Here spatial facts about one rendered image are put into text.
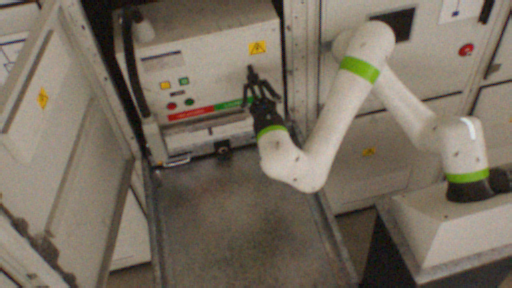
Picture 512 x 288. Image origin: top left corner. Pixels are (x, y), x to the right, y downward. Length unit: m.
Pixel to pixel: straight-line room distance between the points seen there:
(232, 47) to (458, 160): 0.76
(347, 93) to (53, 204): 0.85
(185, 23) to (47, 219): 0.68
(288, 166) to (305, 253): 0.41
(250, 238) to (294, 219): 0.16
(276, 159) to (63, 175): 0.59
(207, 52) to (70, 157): 0.50
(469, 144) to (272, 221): 0.66
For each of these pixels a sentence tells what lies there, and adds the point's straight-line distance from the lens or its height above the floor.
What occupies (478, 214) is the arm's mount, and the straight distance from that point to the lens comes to 1.54.
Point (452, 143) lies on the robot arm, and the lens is 1.58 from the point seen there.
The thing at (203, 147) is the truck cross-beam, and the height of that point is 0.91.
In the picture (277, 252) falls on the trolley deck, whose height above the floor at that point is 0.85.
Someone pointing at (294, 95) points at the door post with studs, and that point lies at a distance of 1.82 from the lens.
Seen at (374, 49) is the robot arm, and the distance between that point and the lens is 1.43.
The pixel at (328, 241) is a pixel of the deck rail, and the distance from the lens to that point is 1.64.
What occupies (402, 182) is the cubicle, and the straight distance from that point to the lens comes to 2.56.
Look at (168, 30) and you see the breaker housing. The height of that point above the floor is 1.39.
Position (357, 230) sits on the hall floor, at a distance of 2.63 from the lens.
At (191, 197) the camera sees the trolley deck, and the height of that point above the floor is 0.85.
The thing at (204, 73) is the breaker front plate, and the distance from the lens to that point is 1.57.
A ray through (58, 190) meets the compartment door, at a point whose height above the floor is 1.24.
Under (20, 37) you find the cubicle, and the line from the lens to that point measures 1.52.
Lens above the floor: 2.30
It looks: 51 degrees down
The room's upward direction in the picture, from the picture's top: 7 degrees counter-clockwise
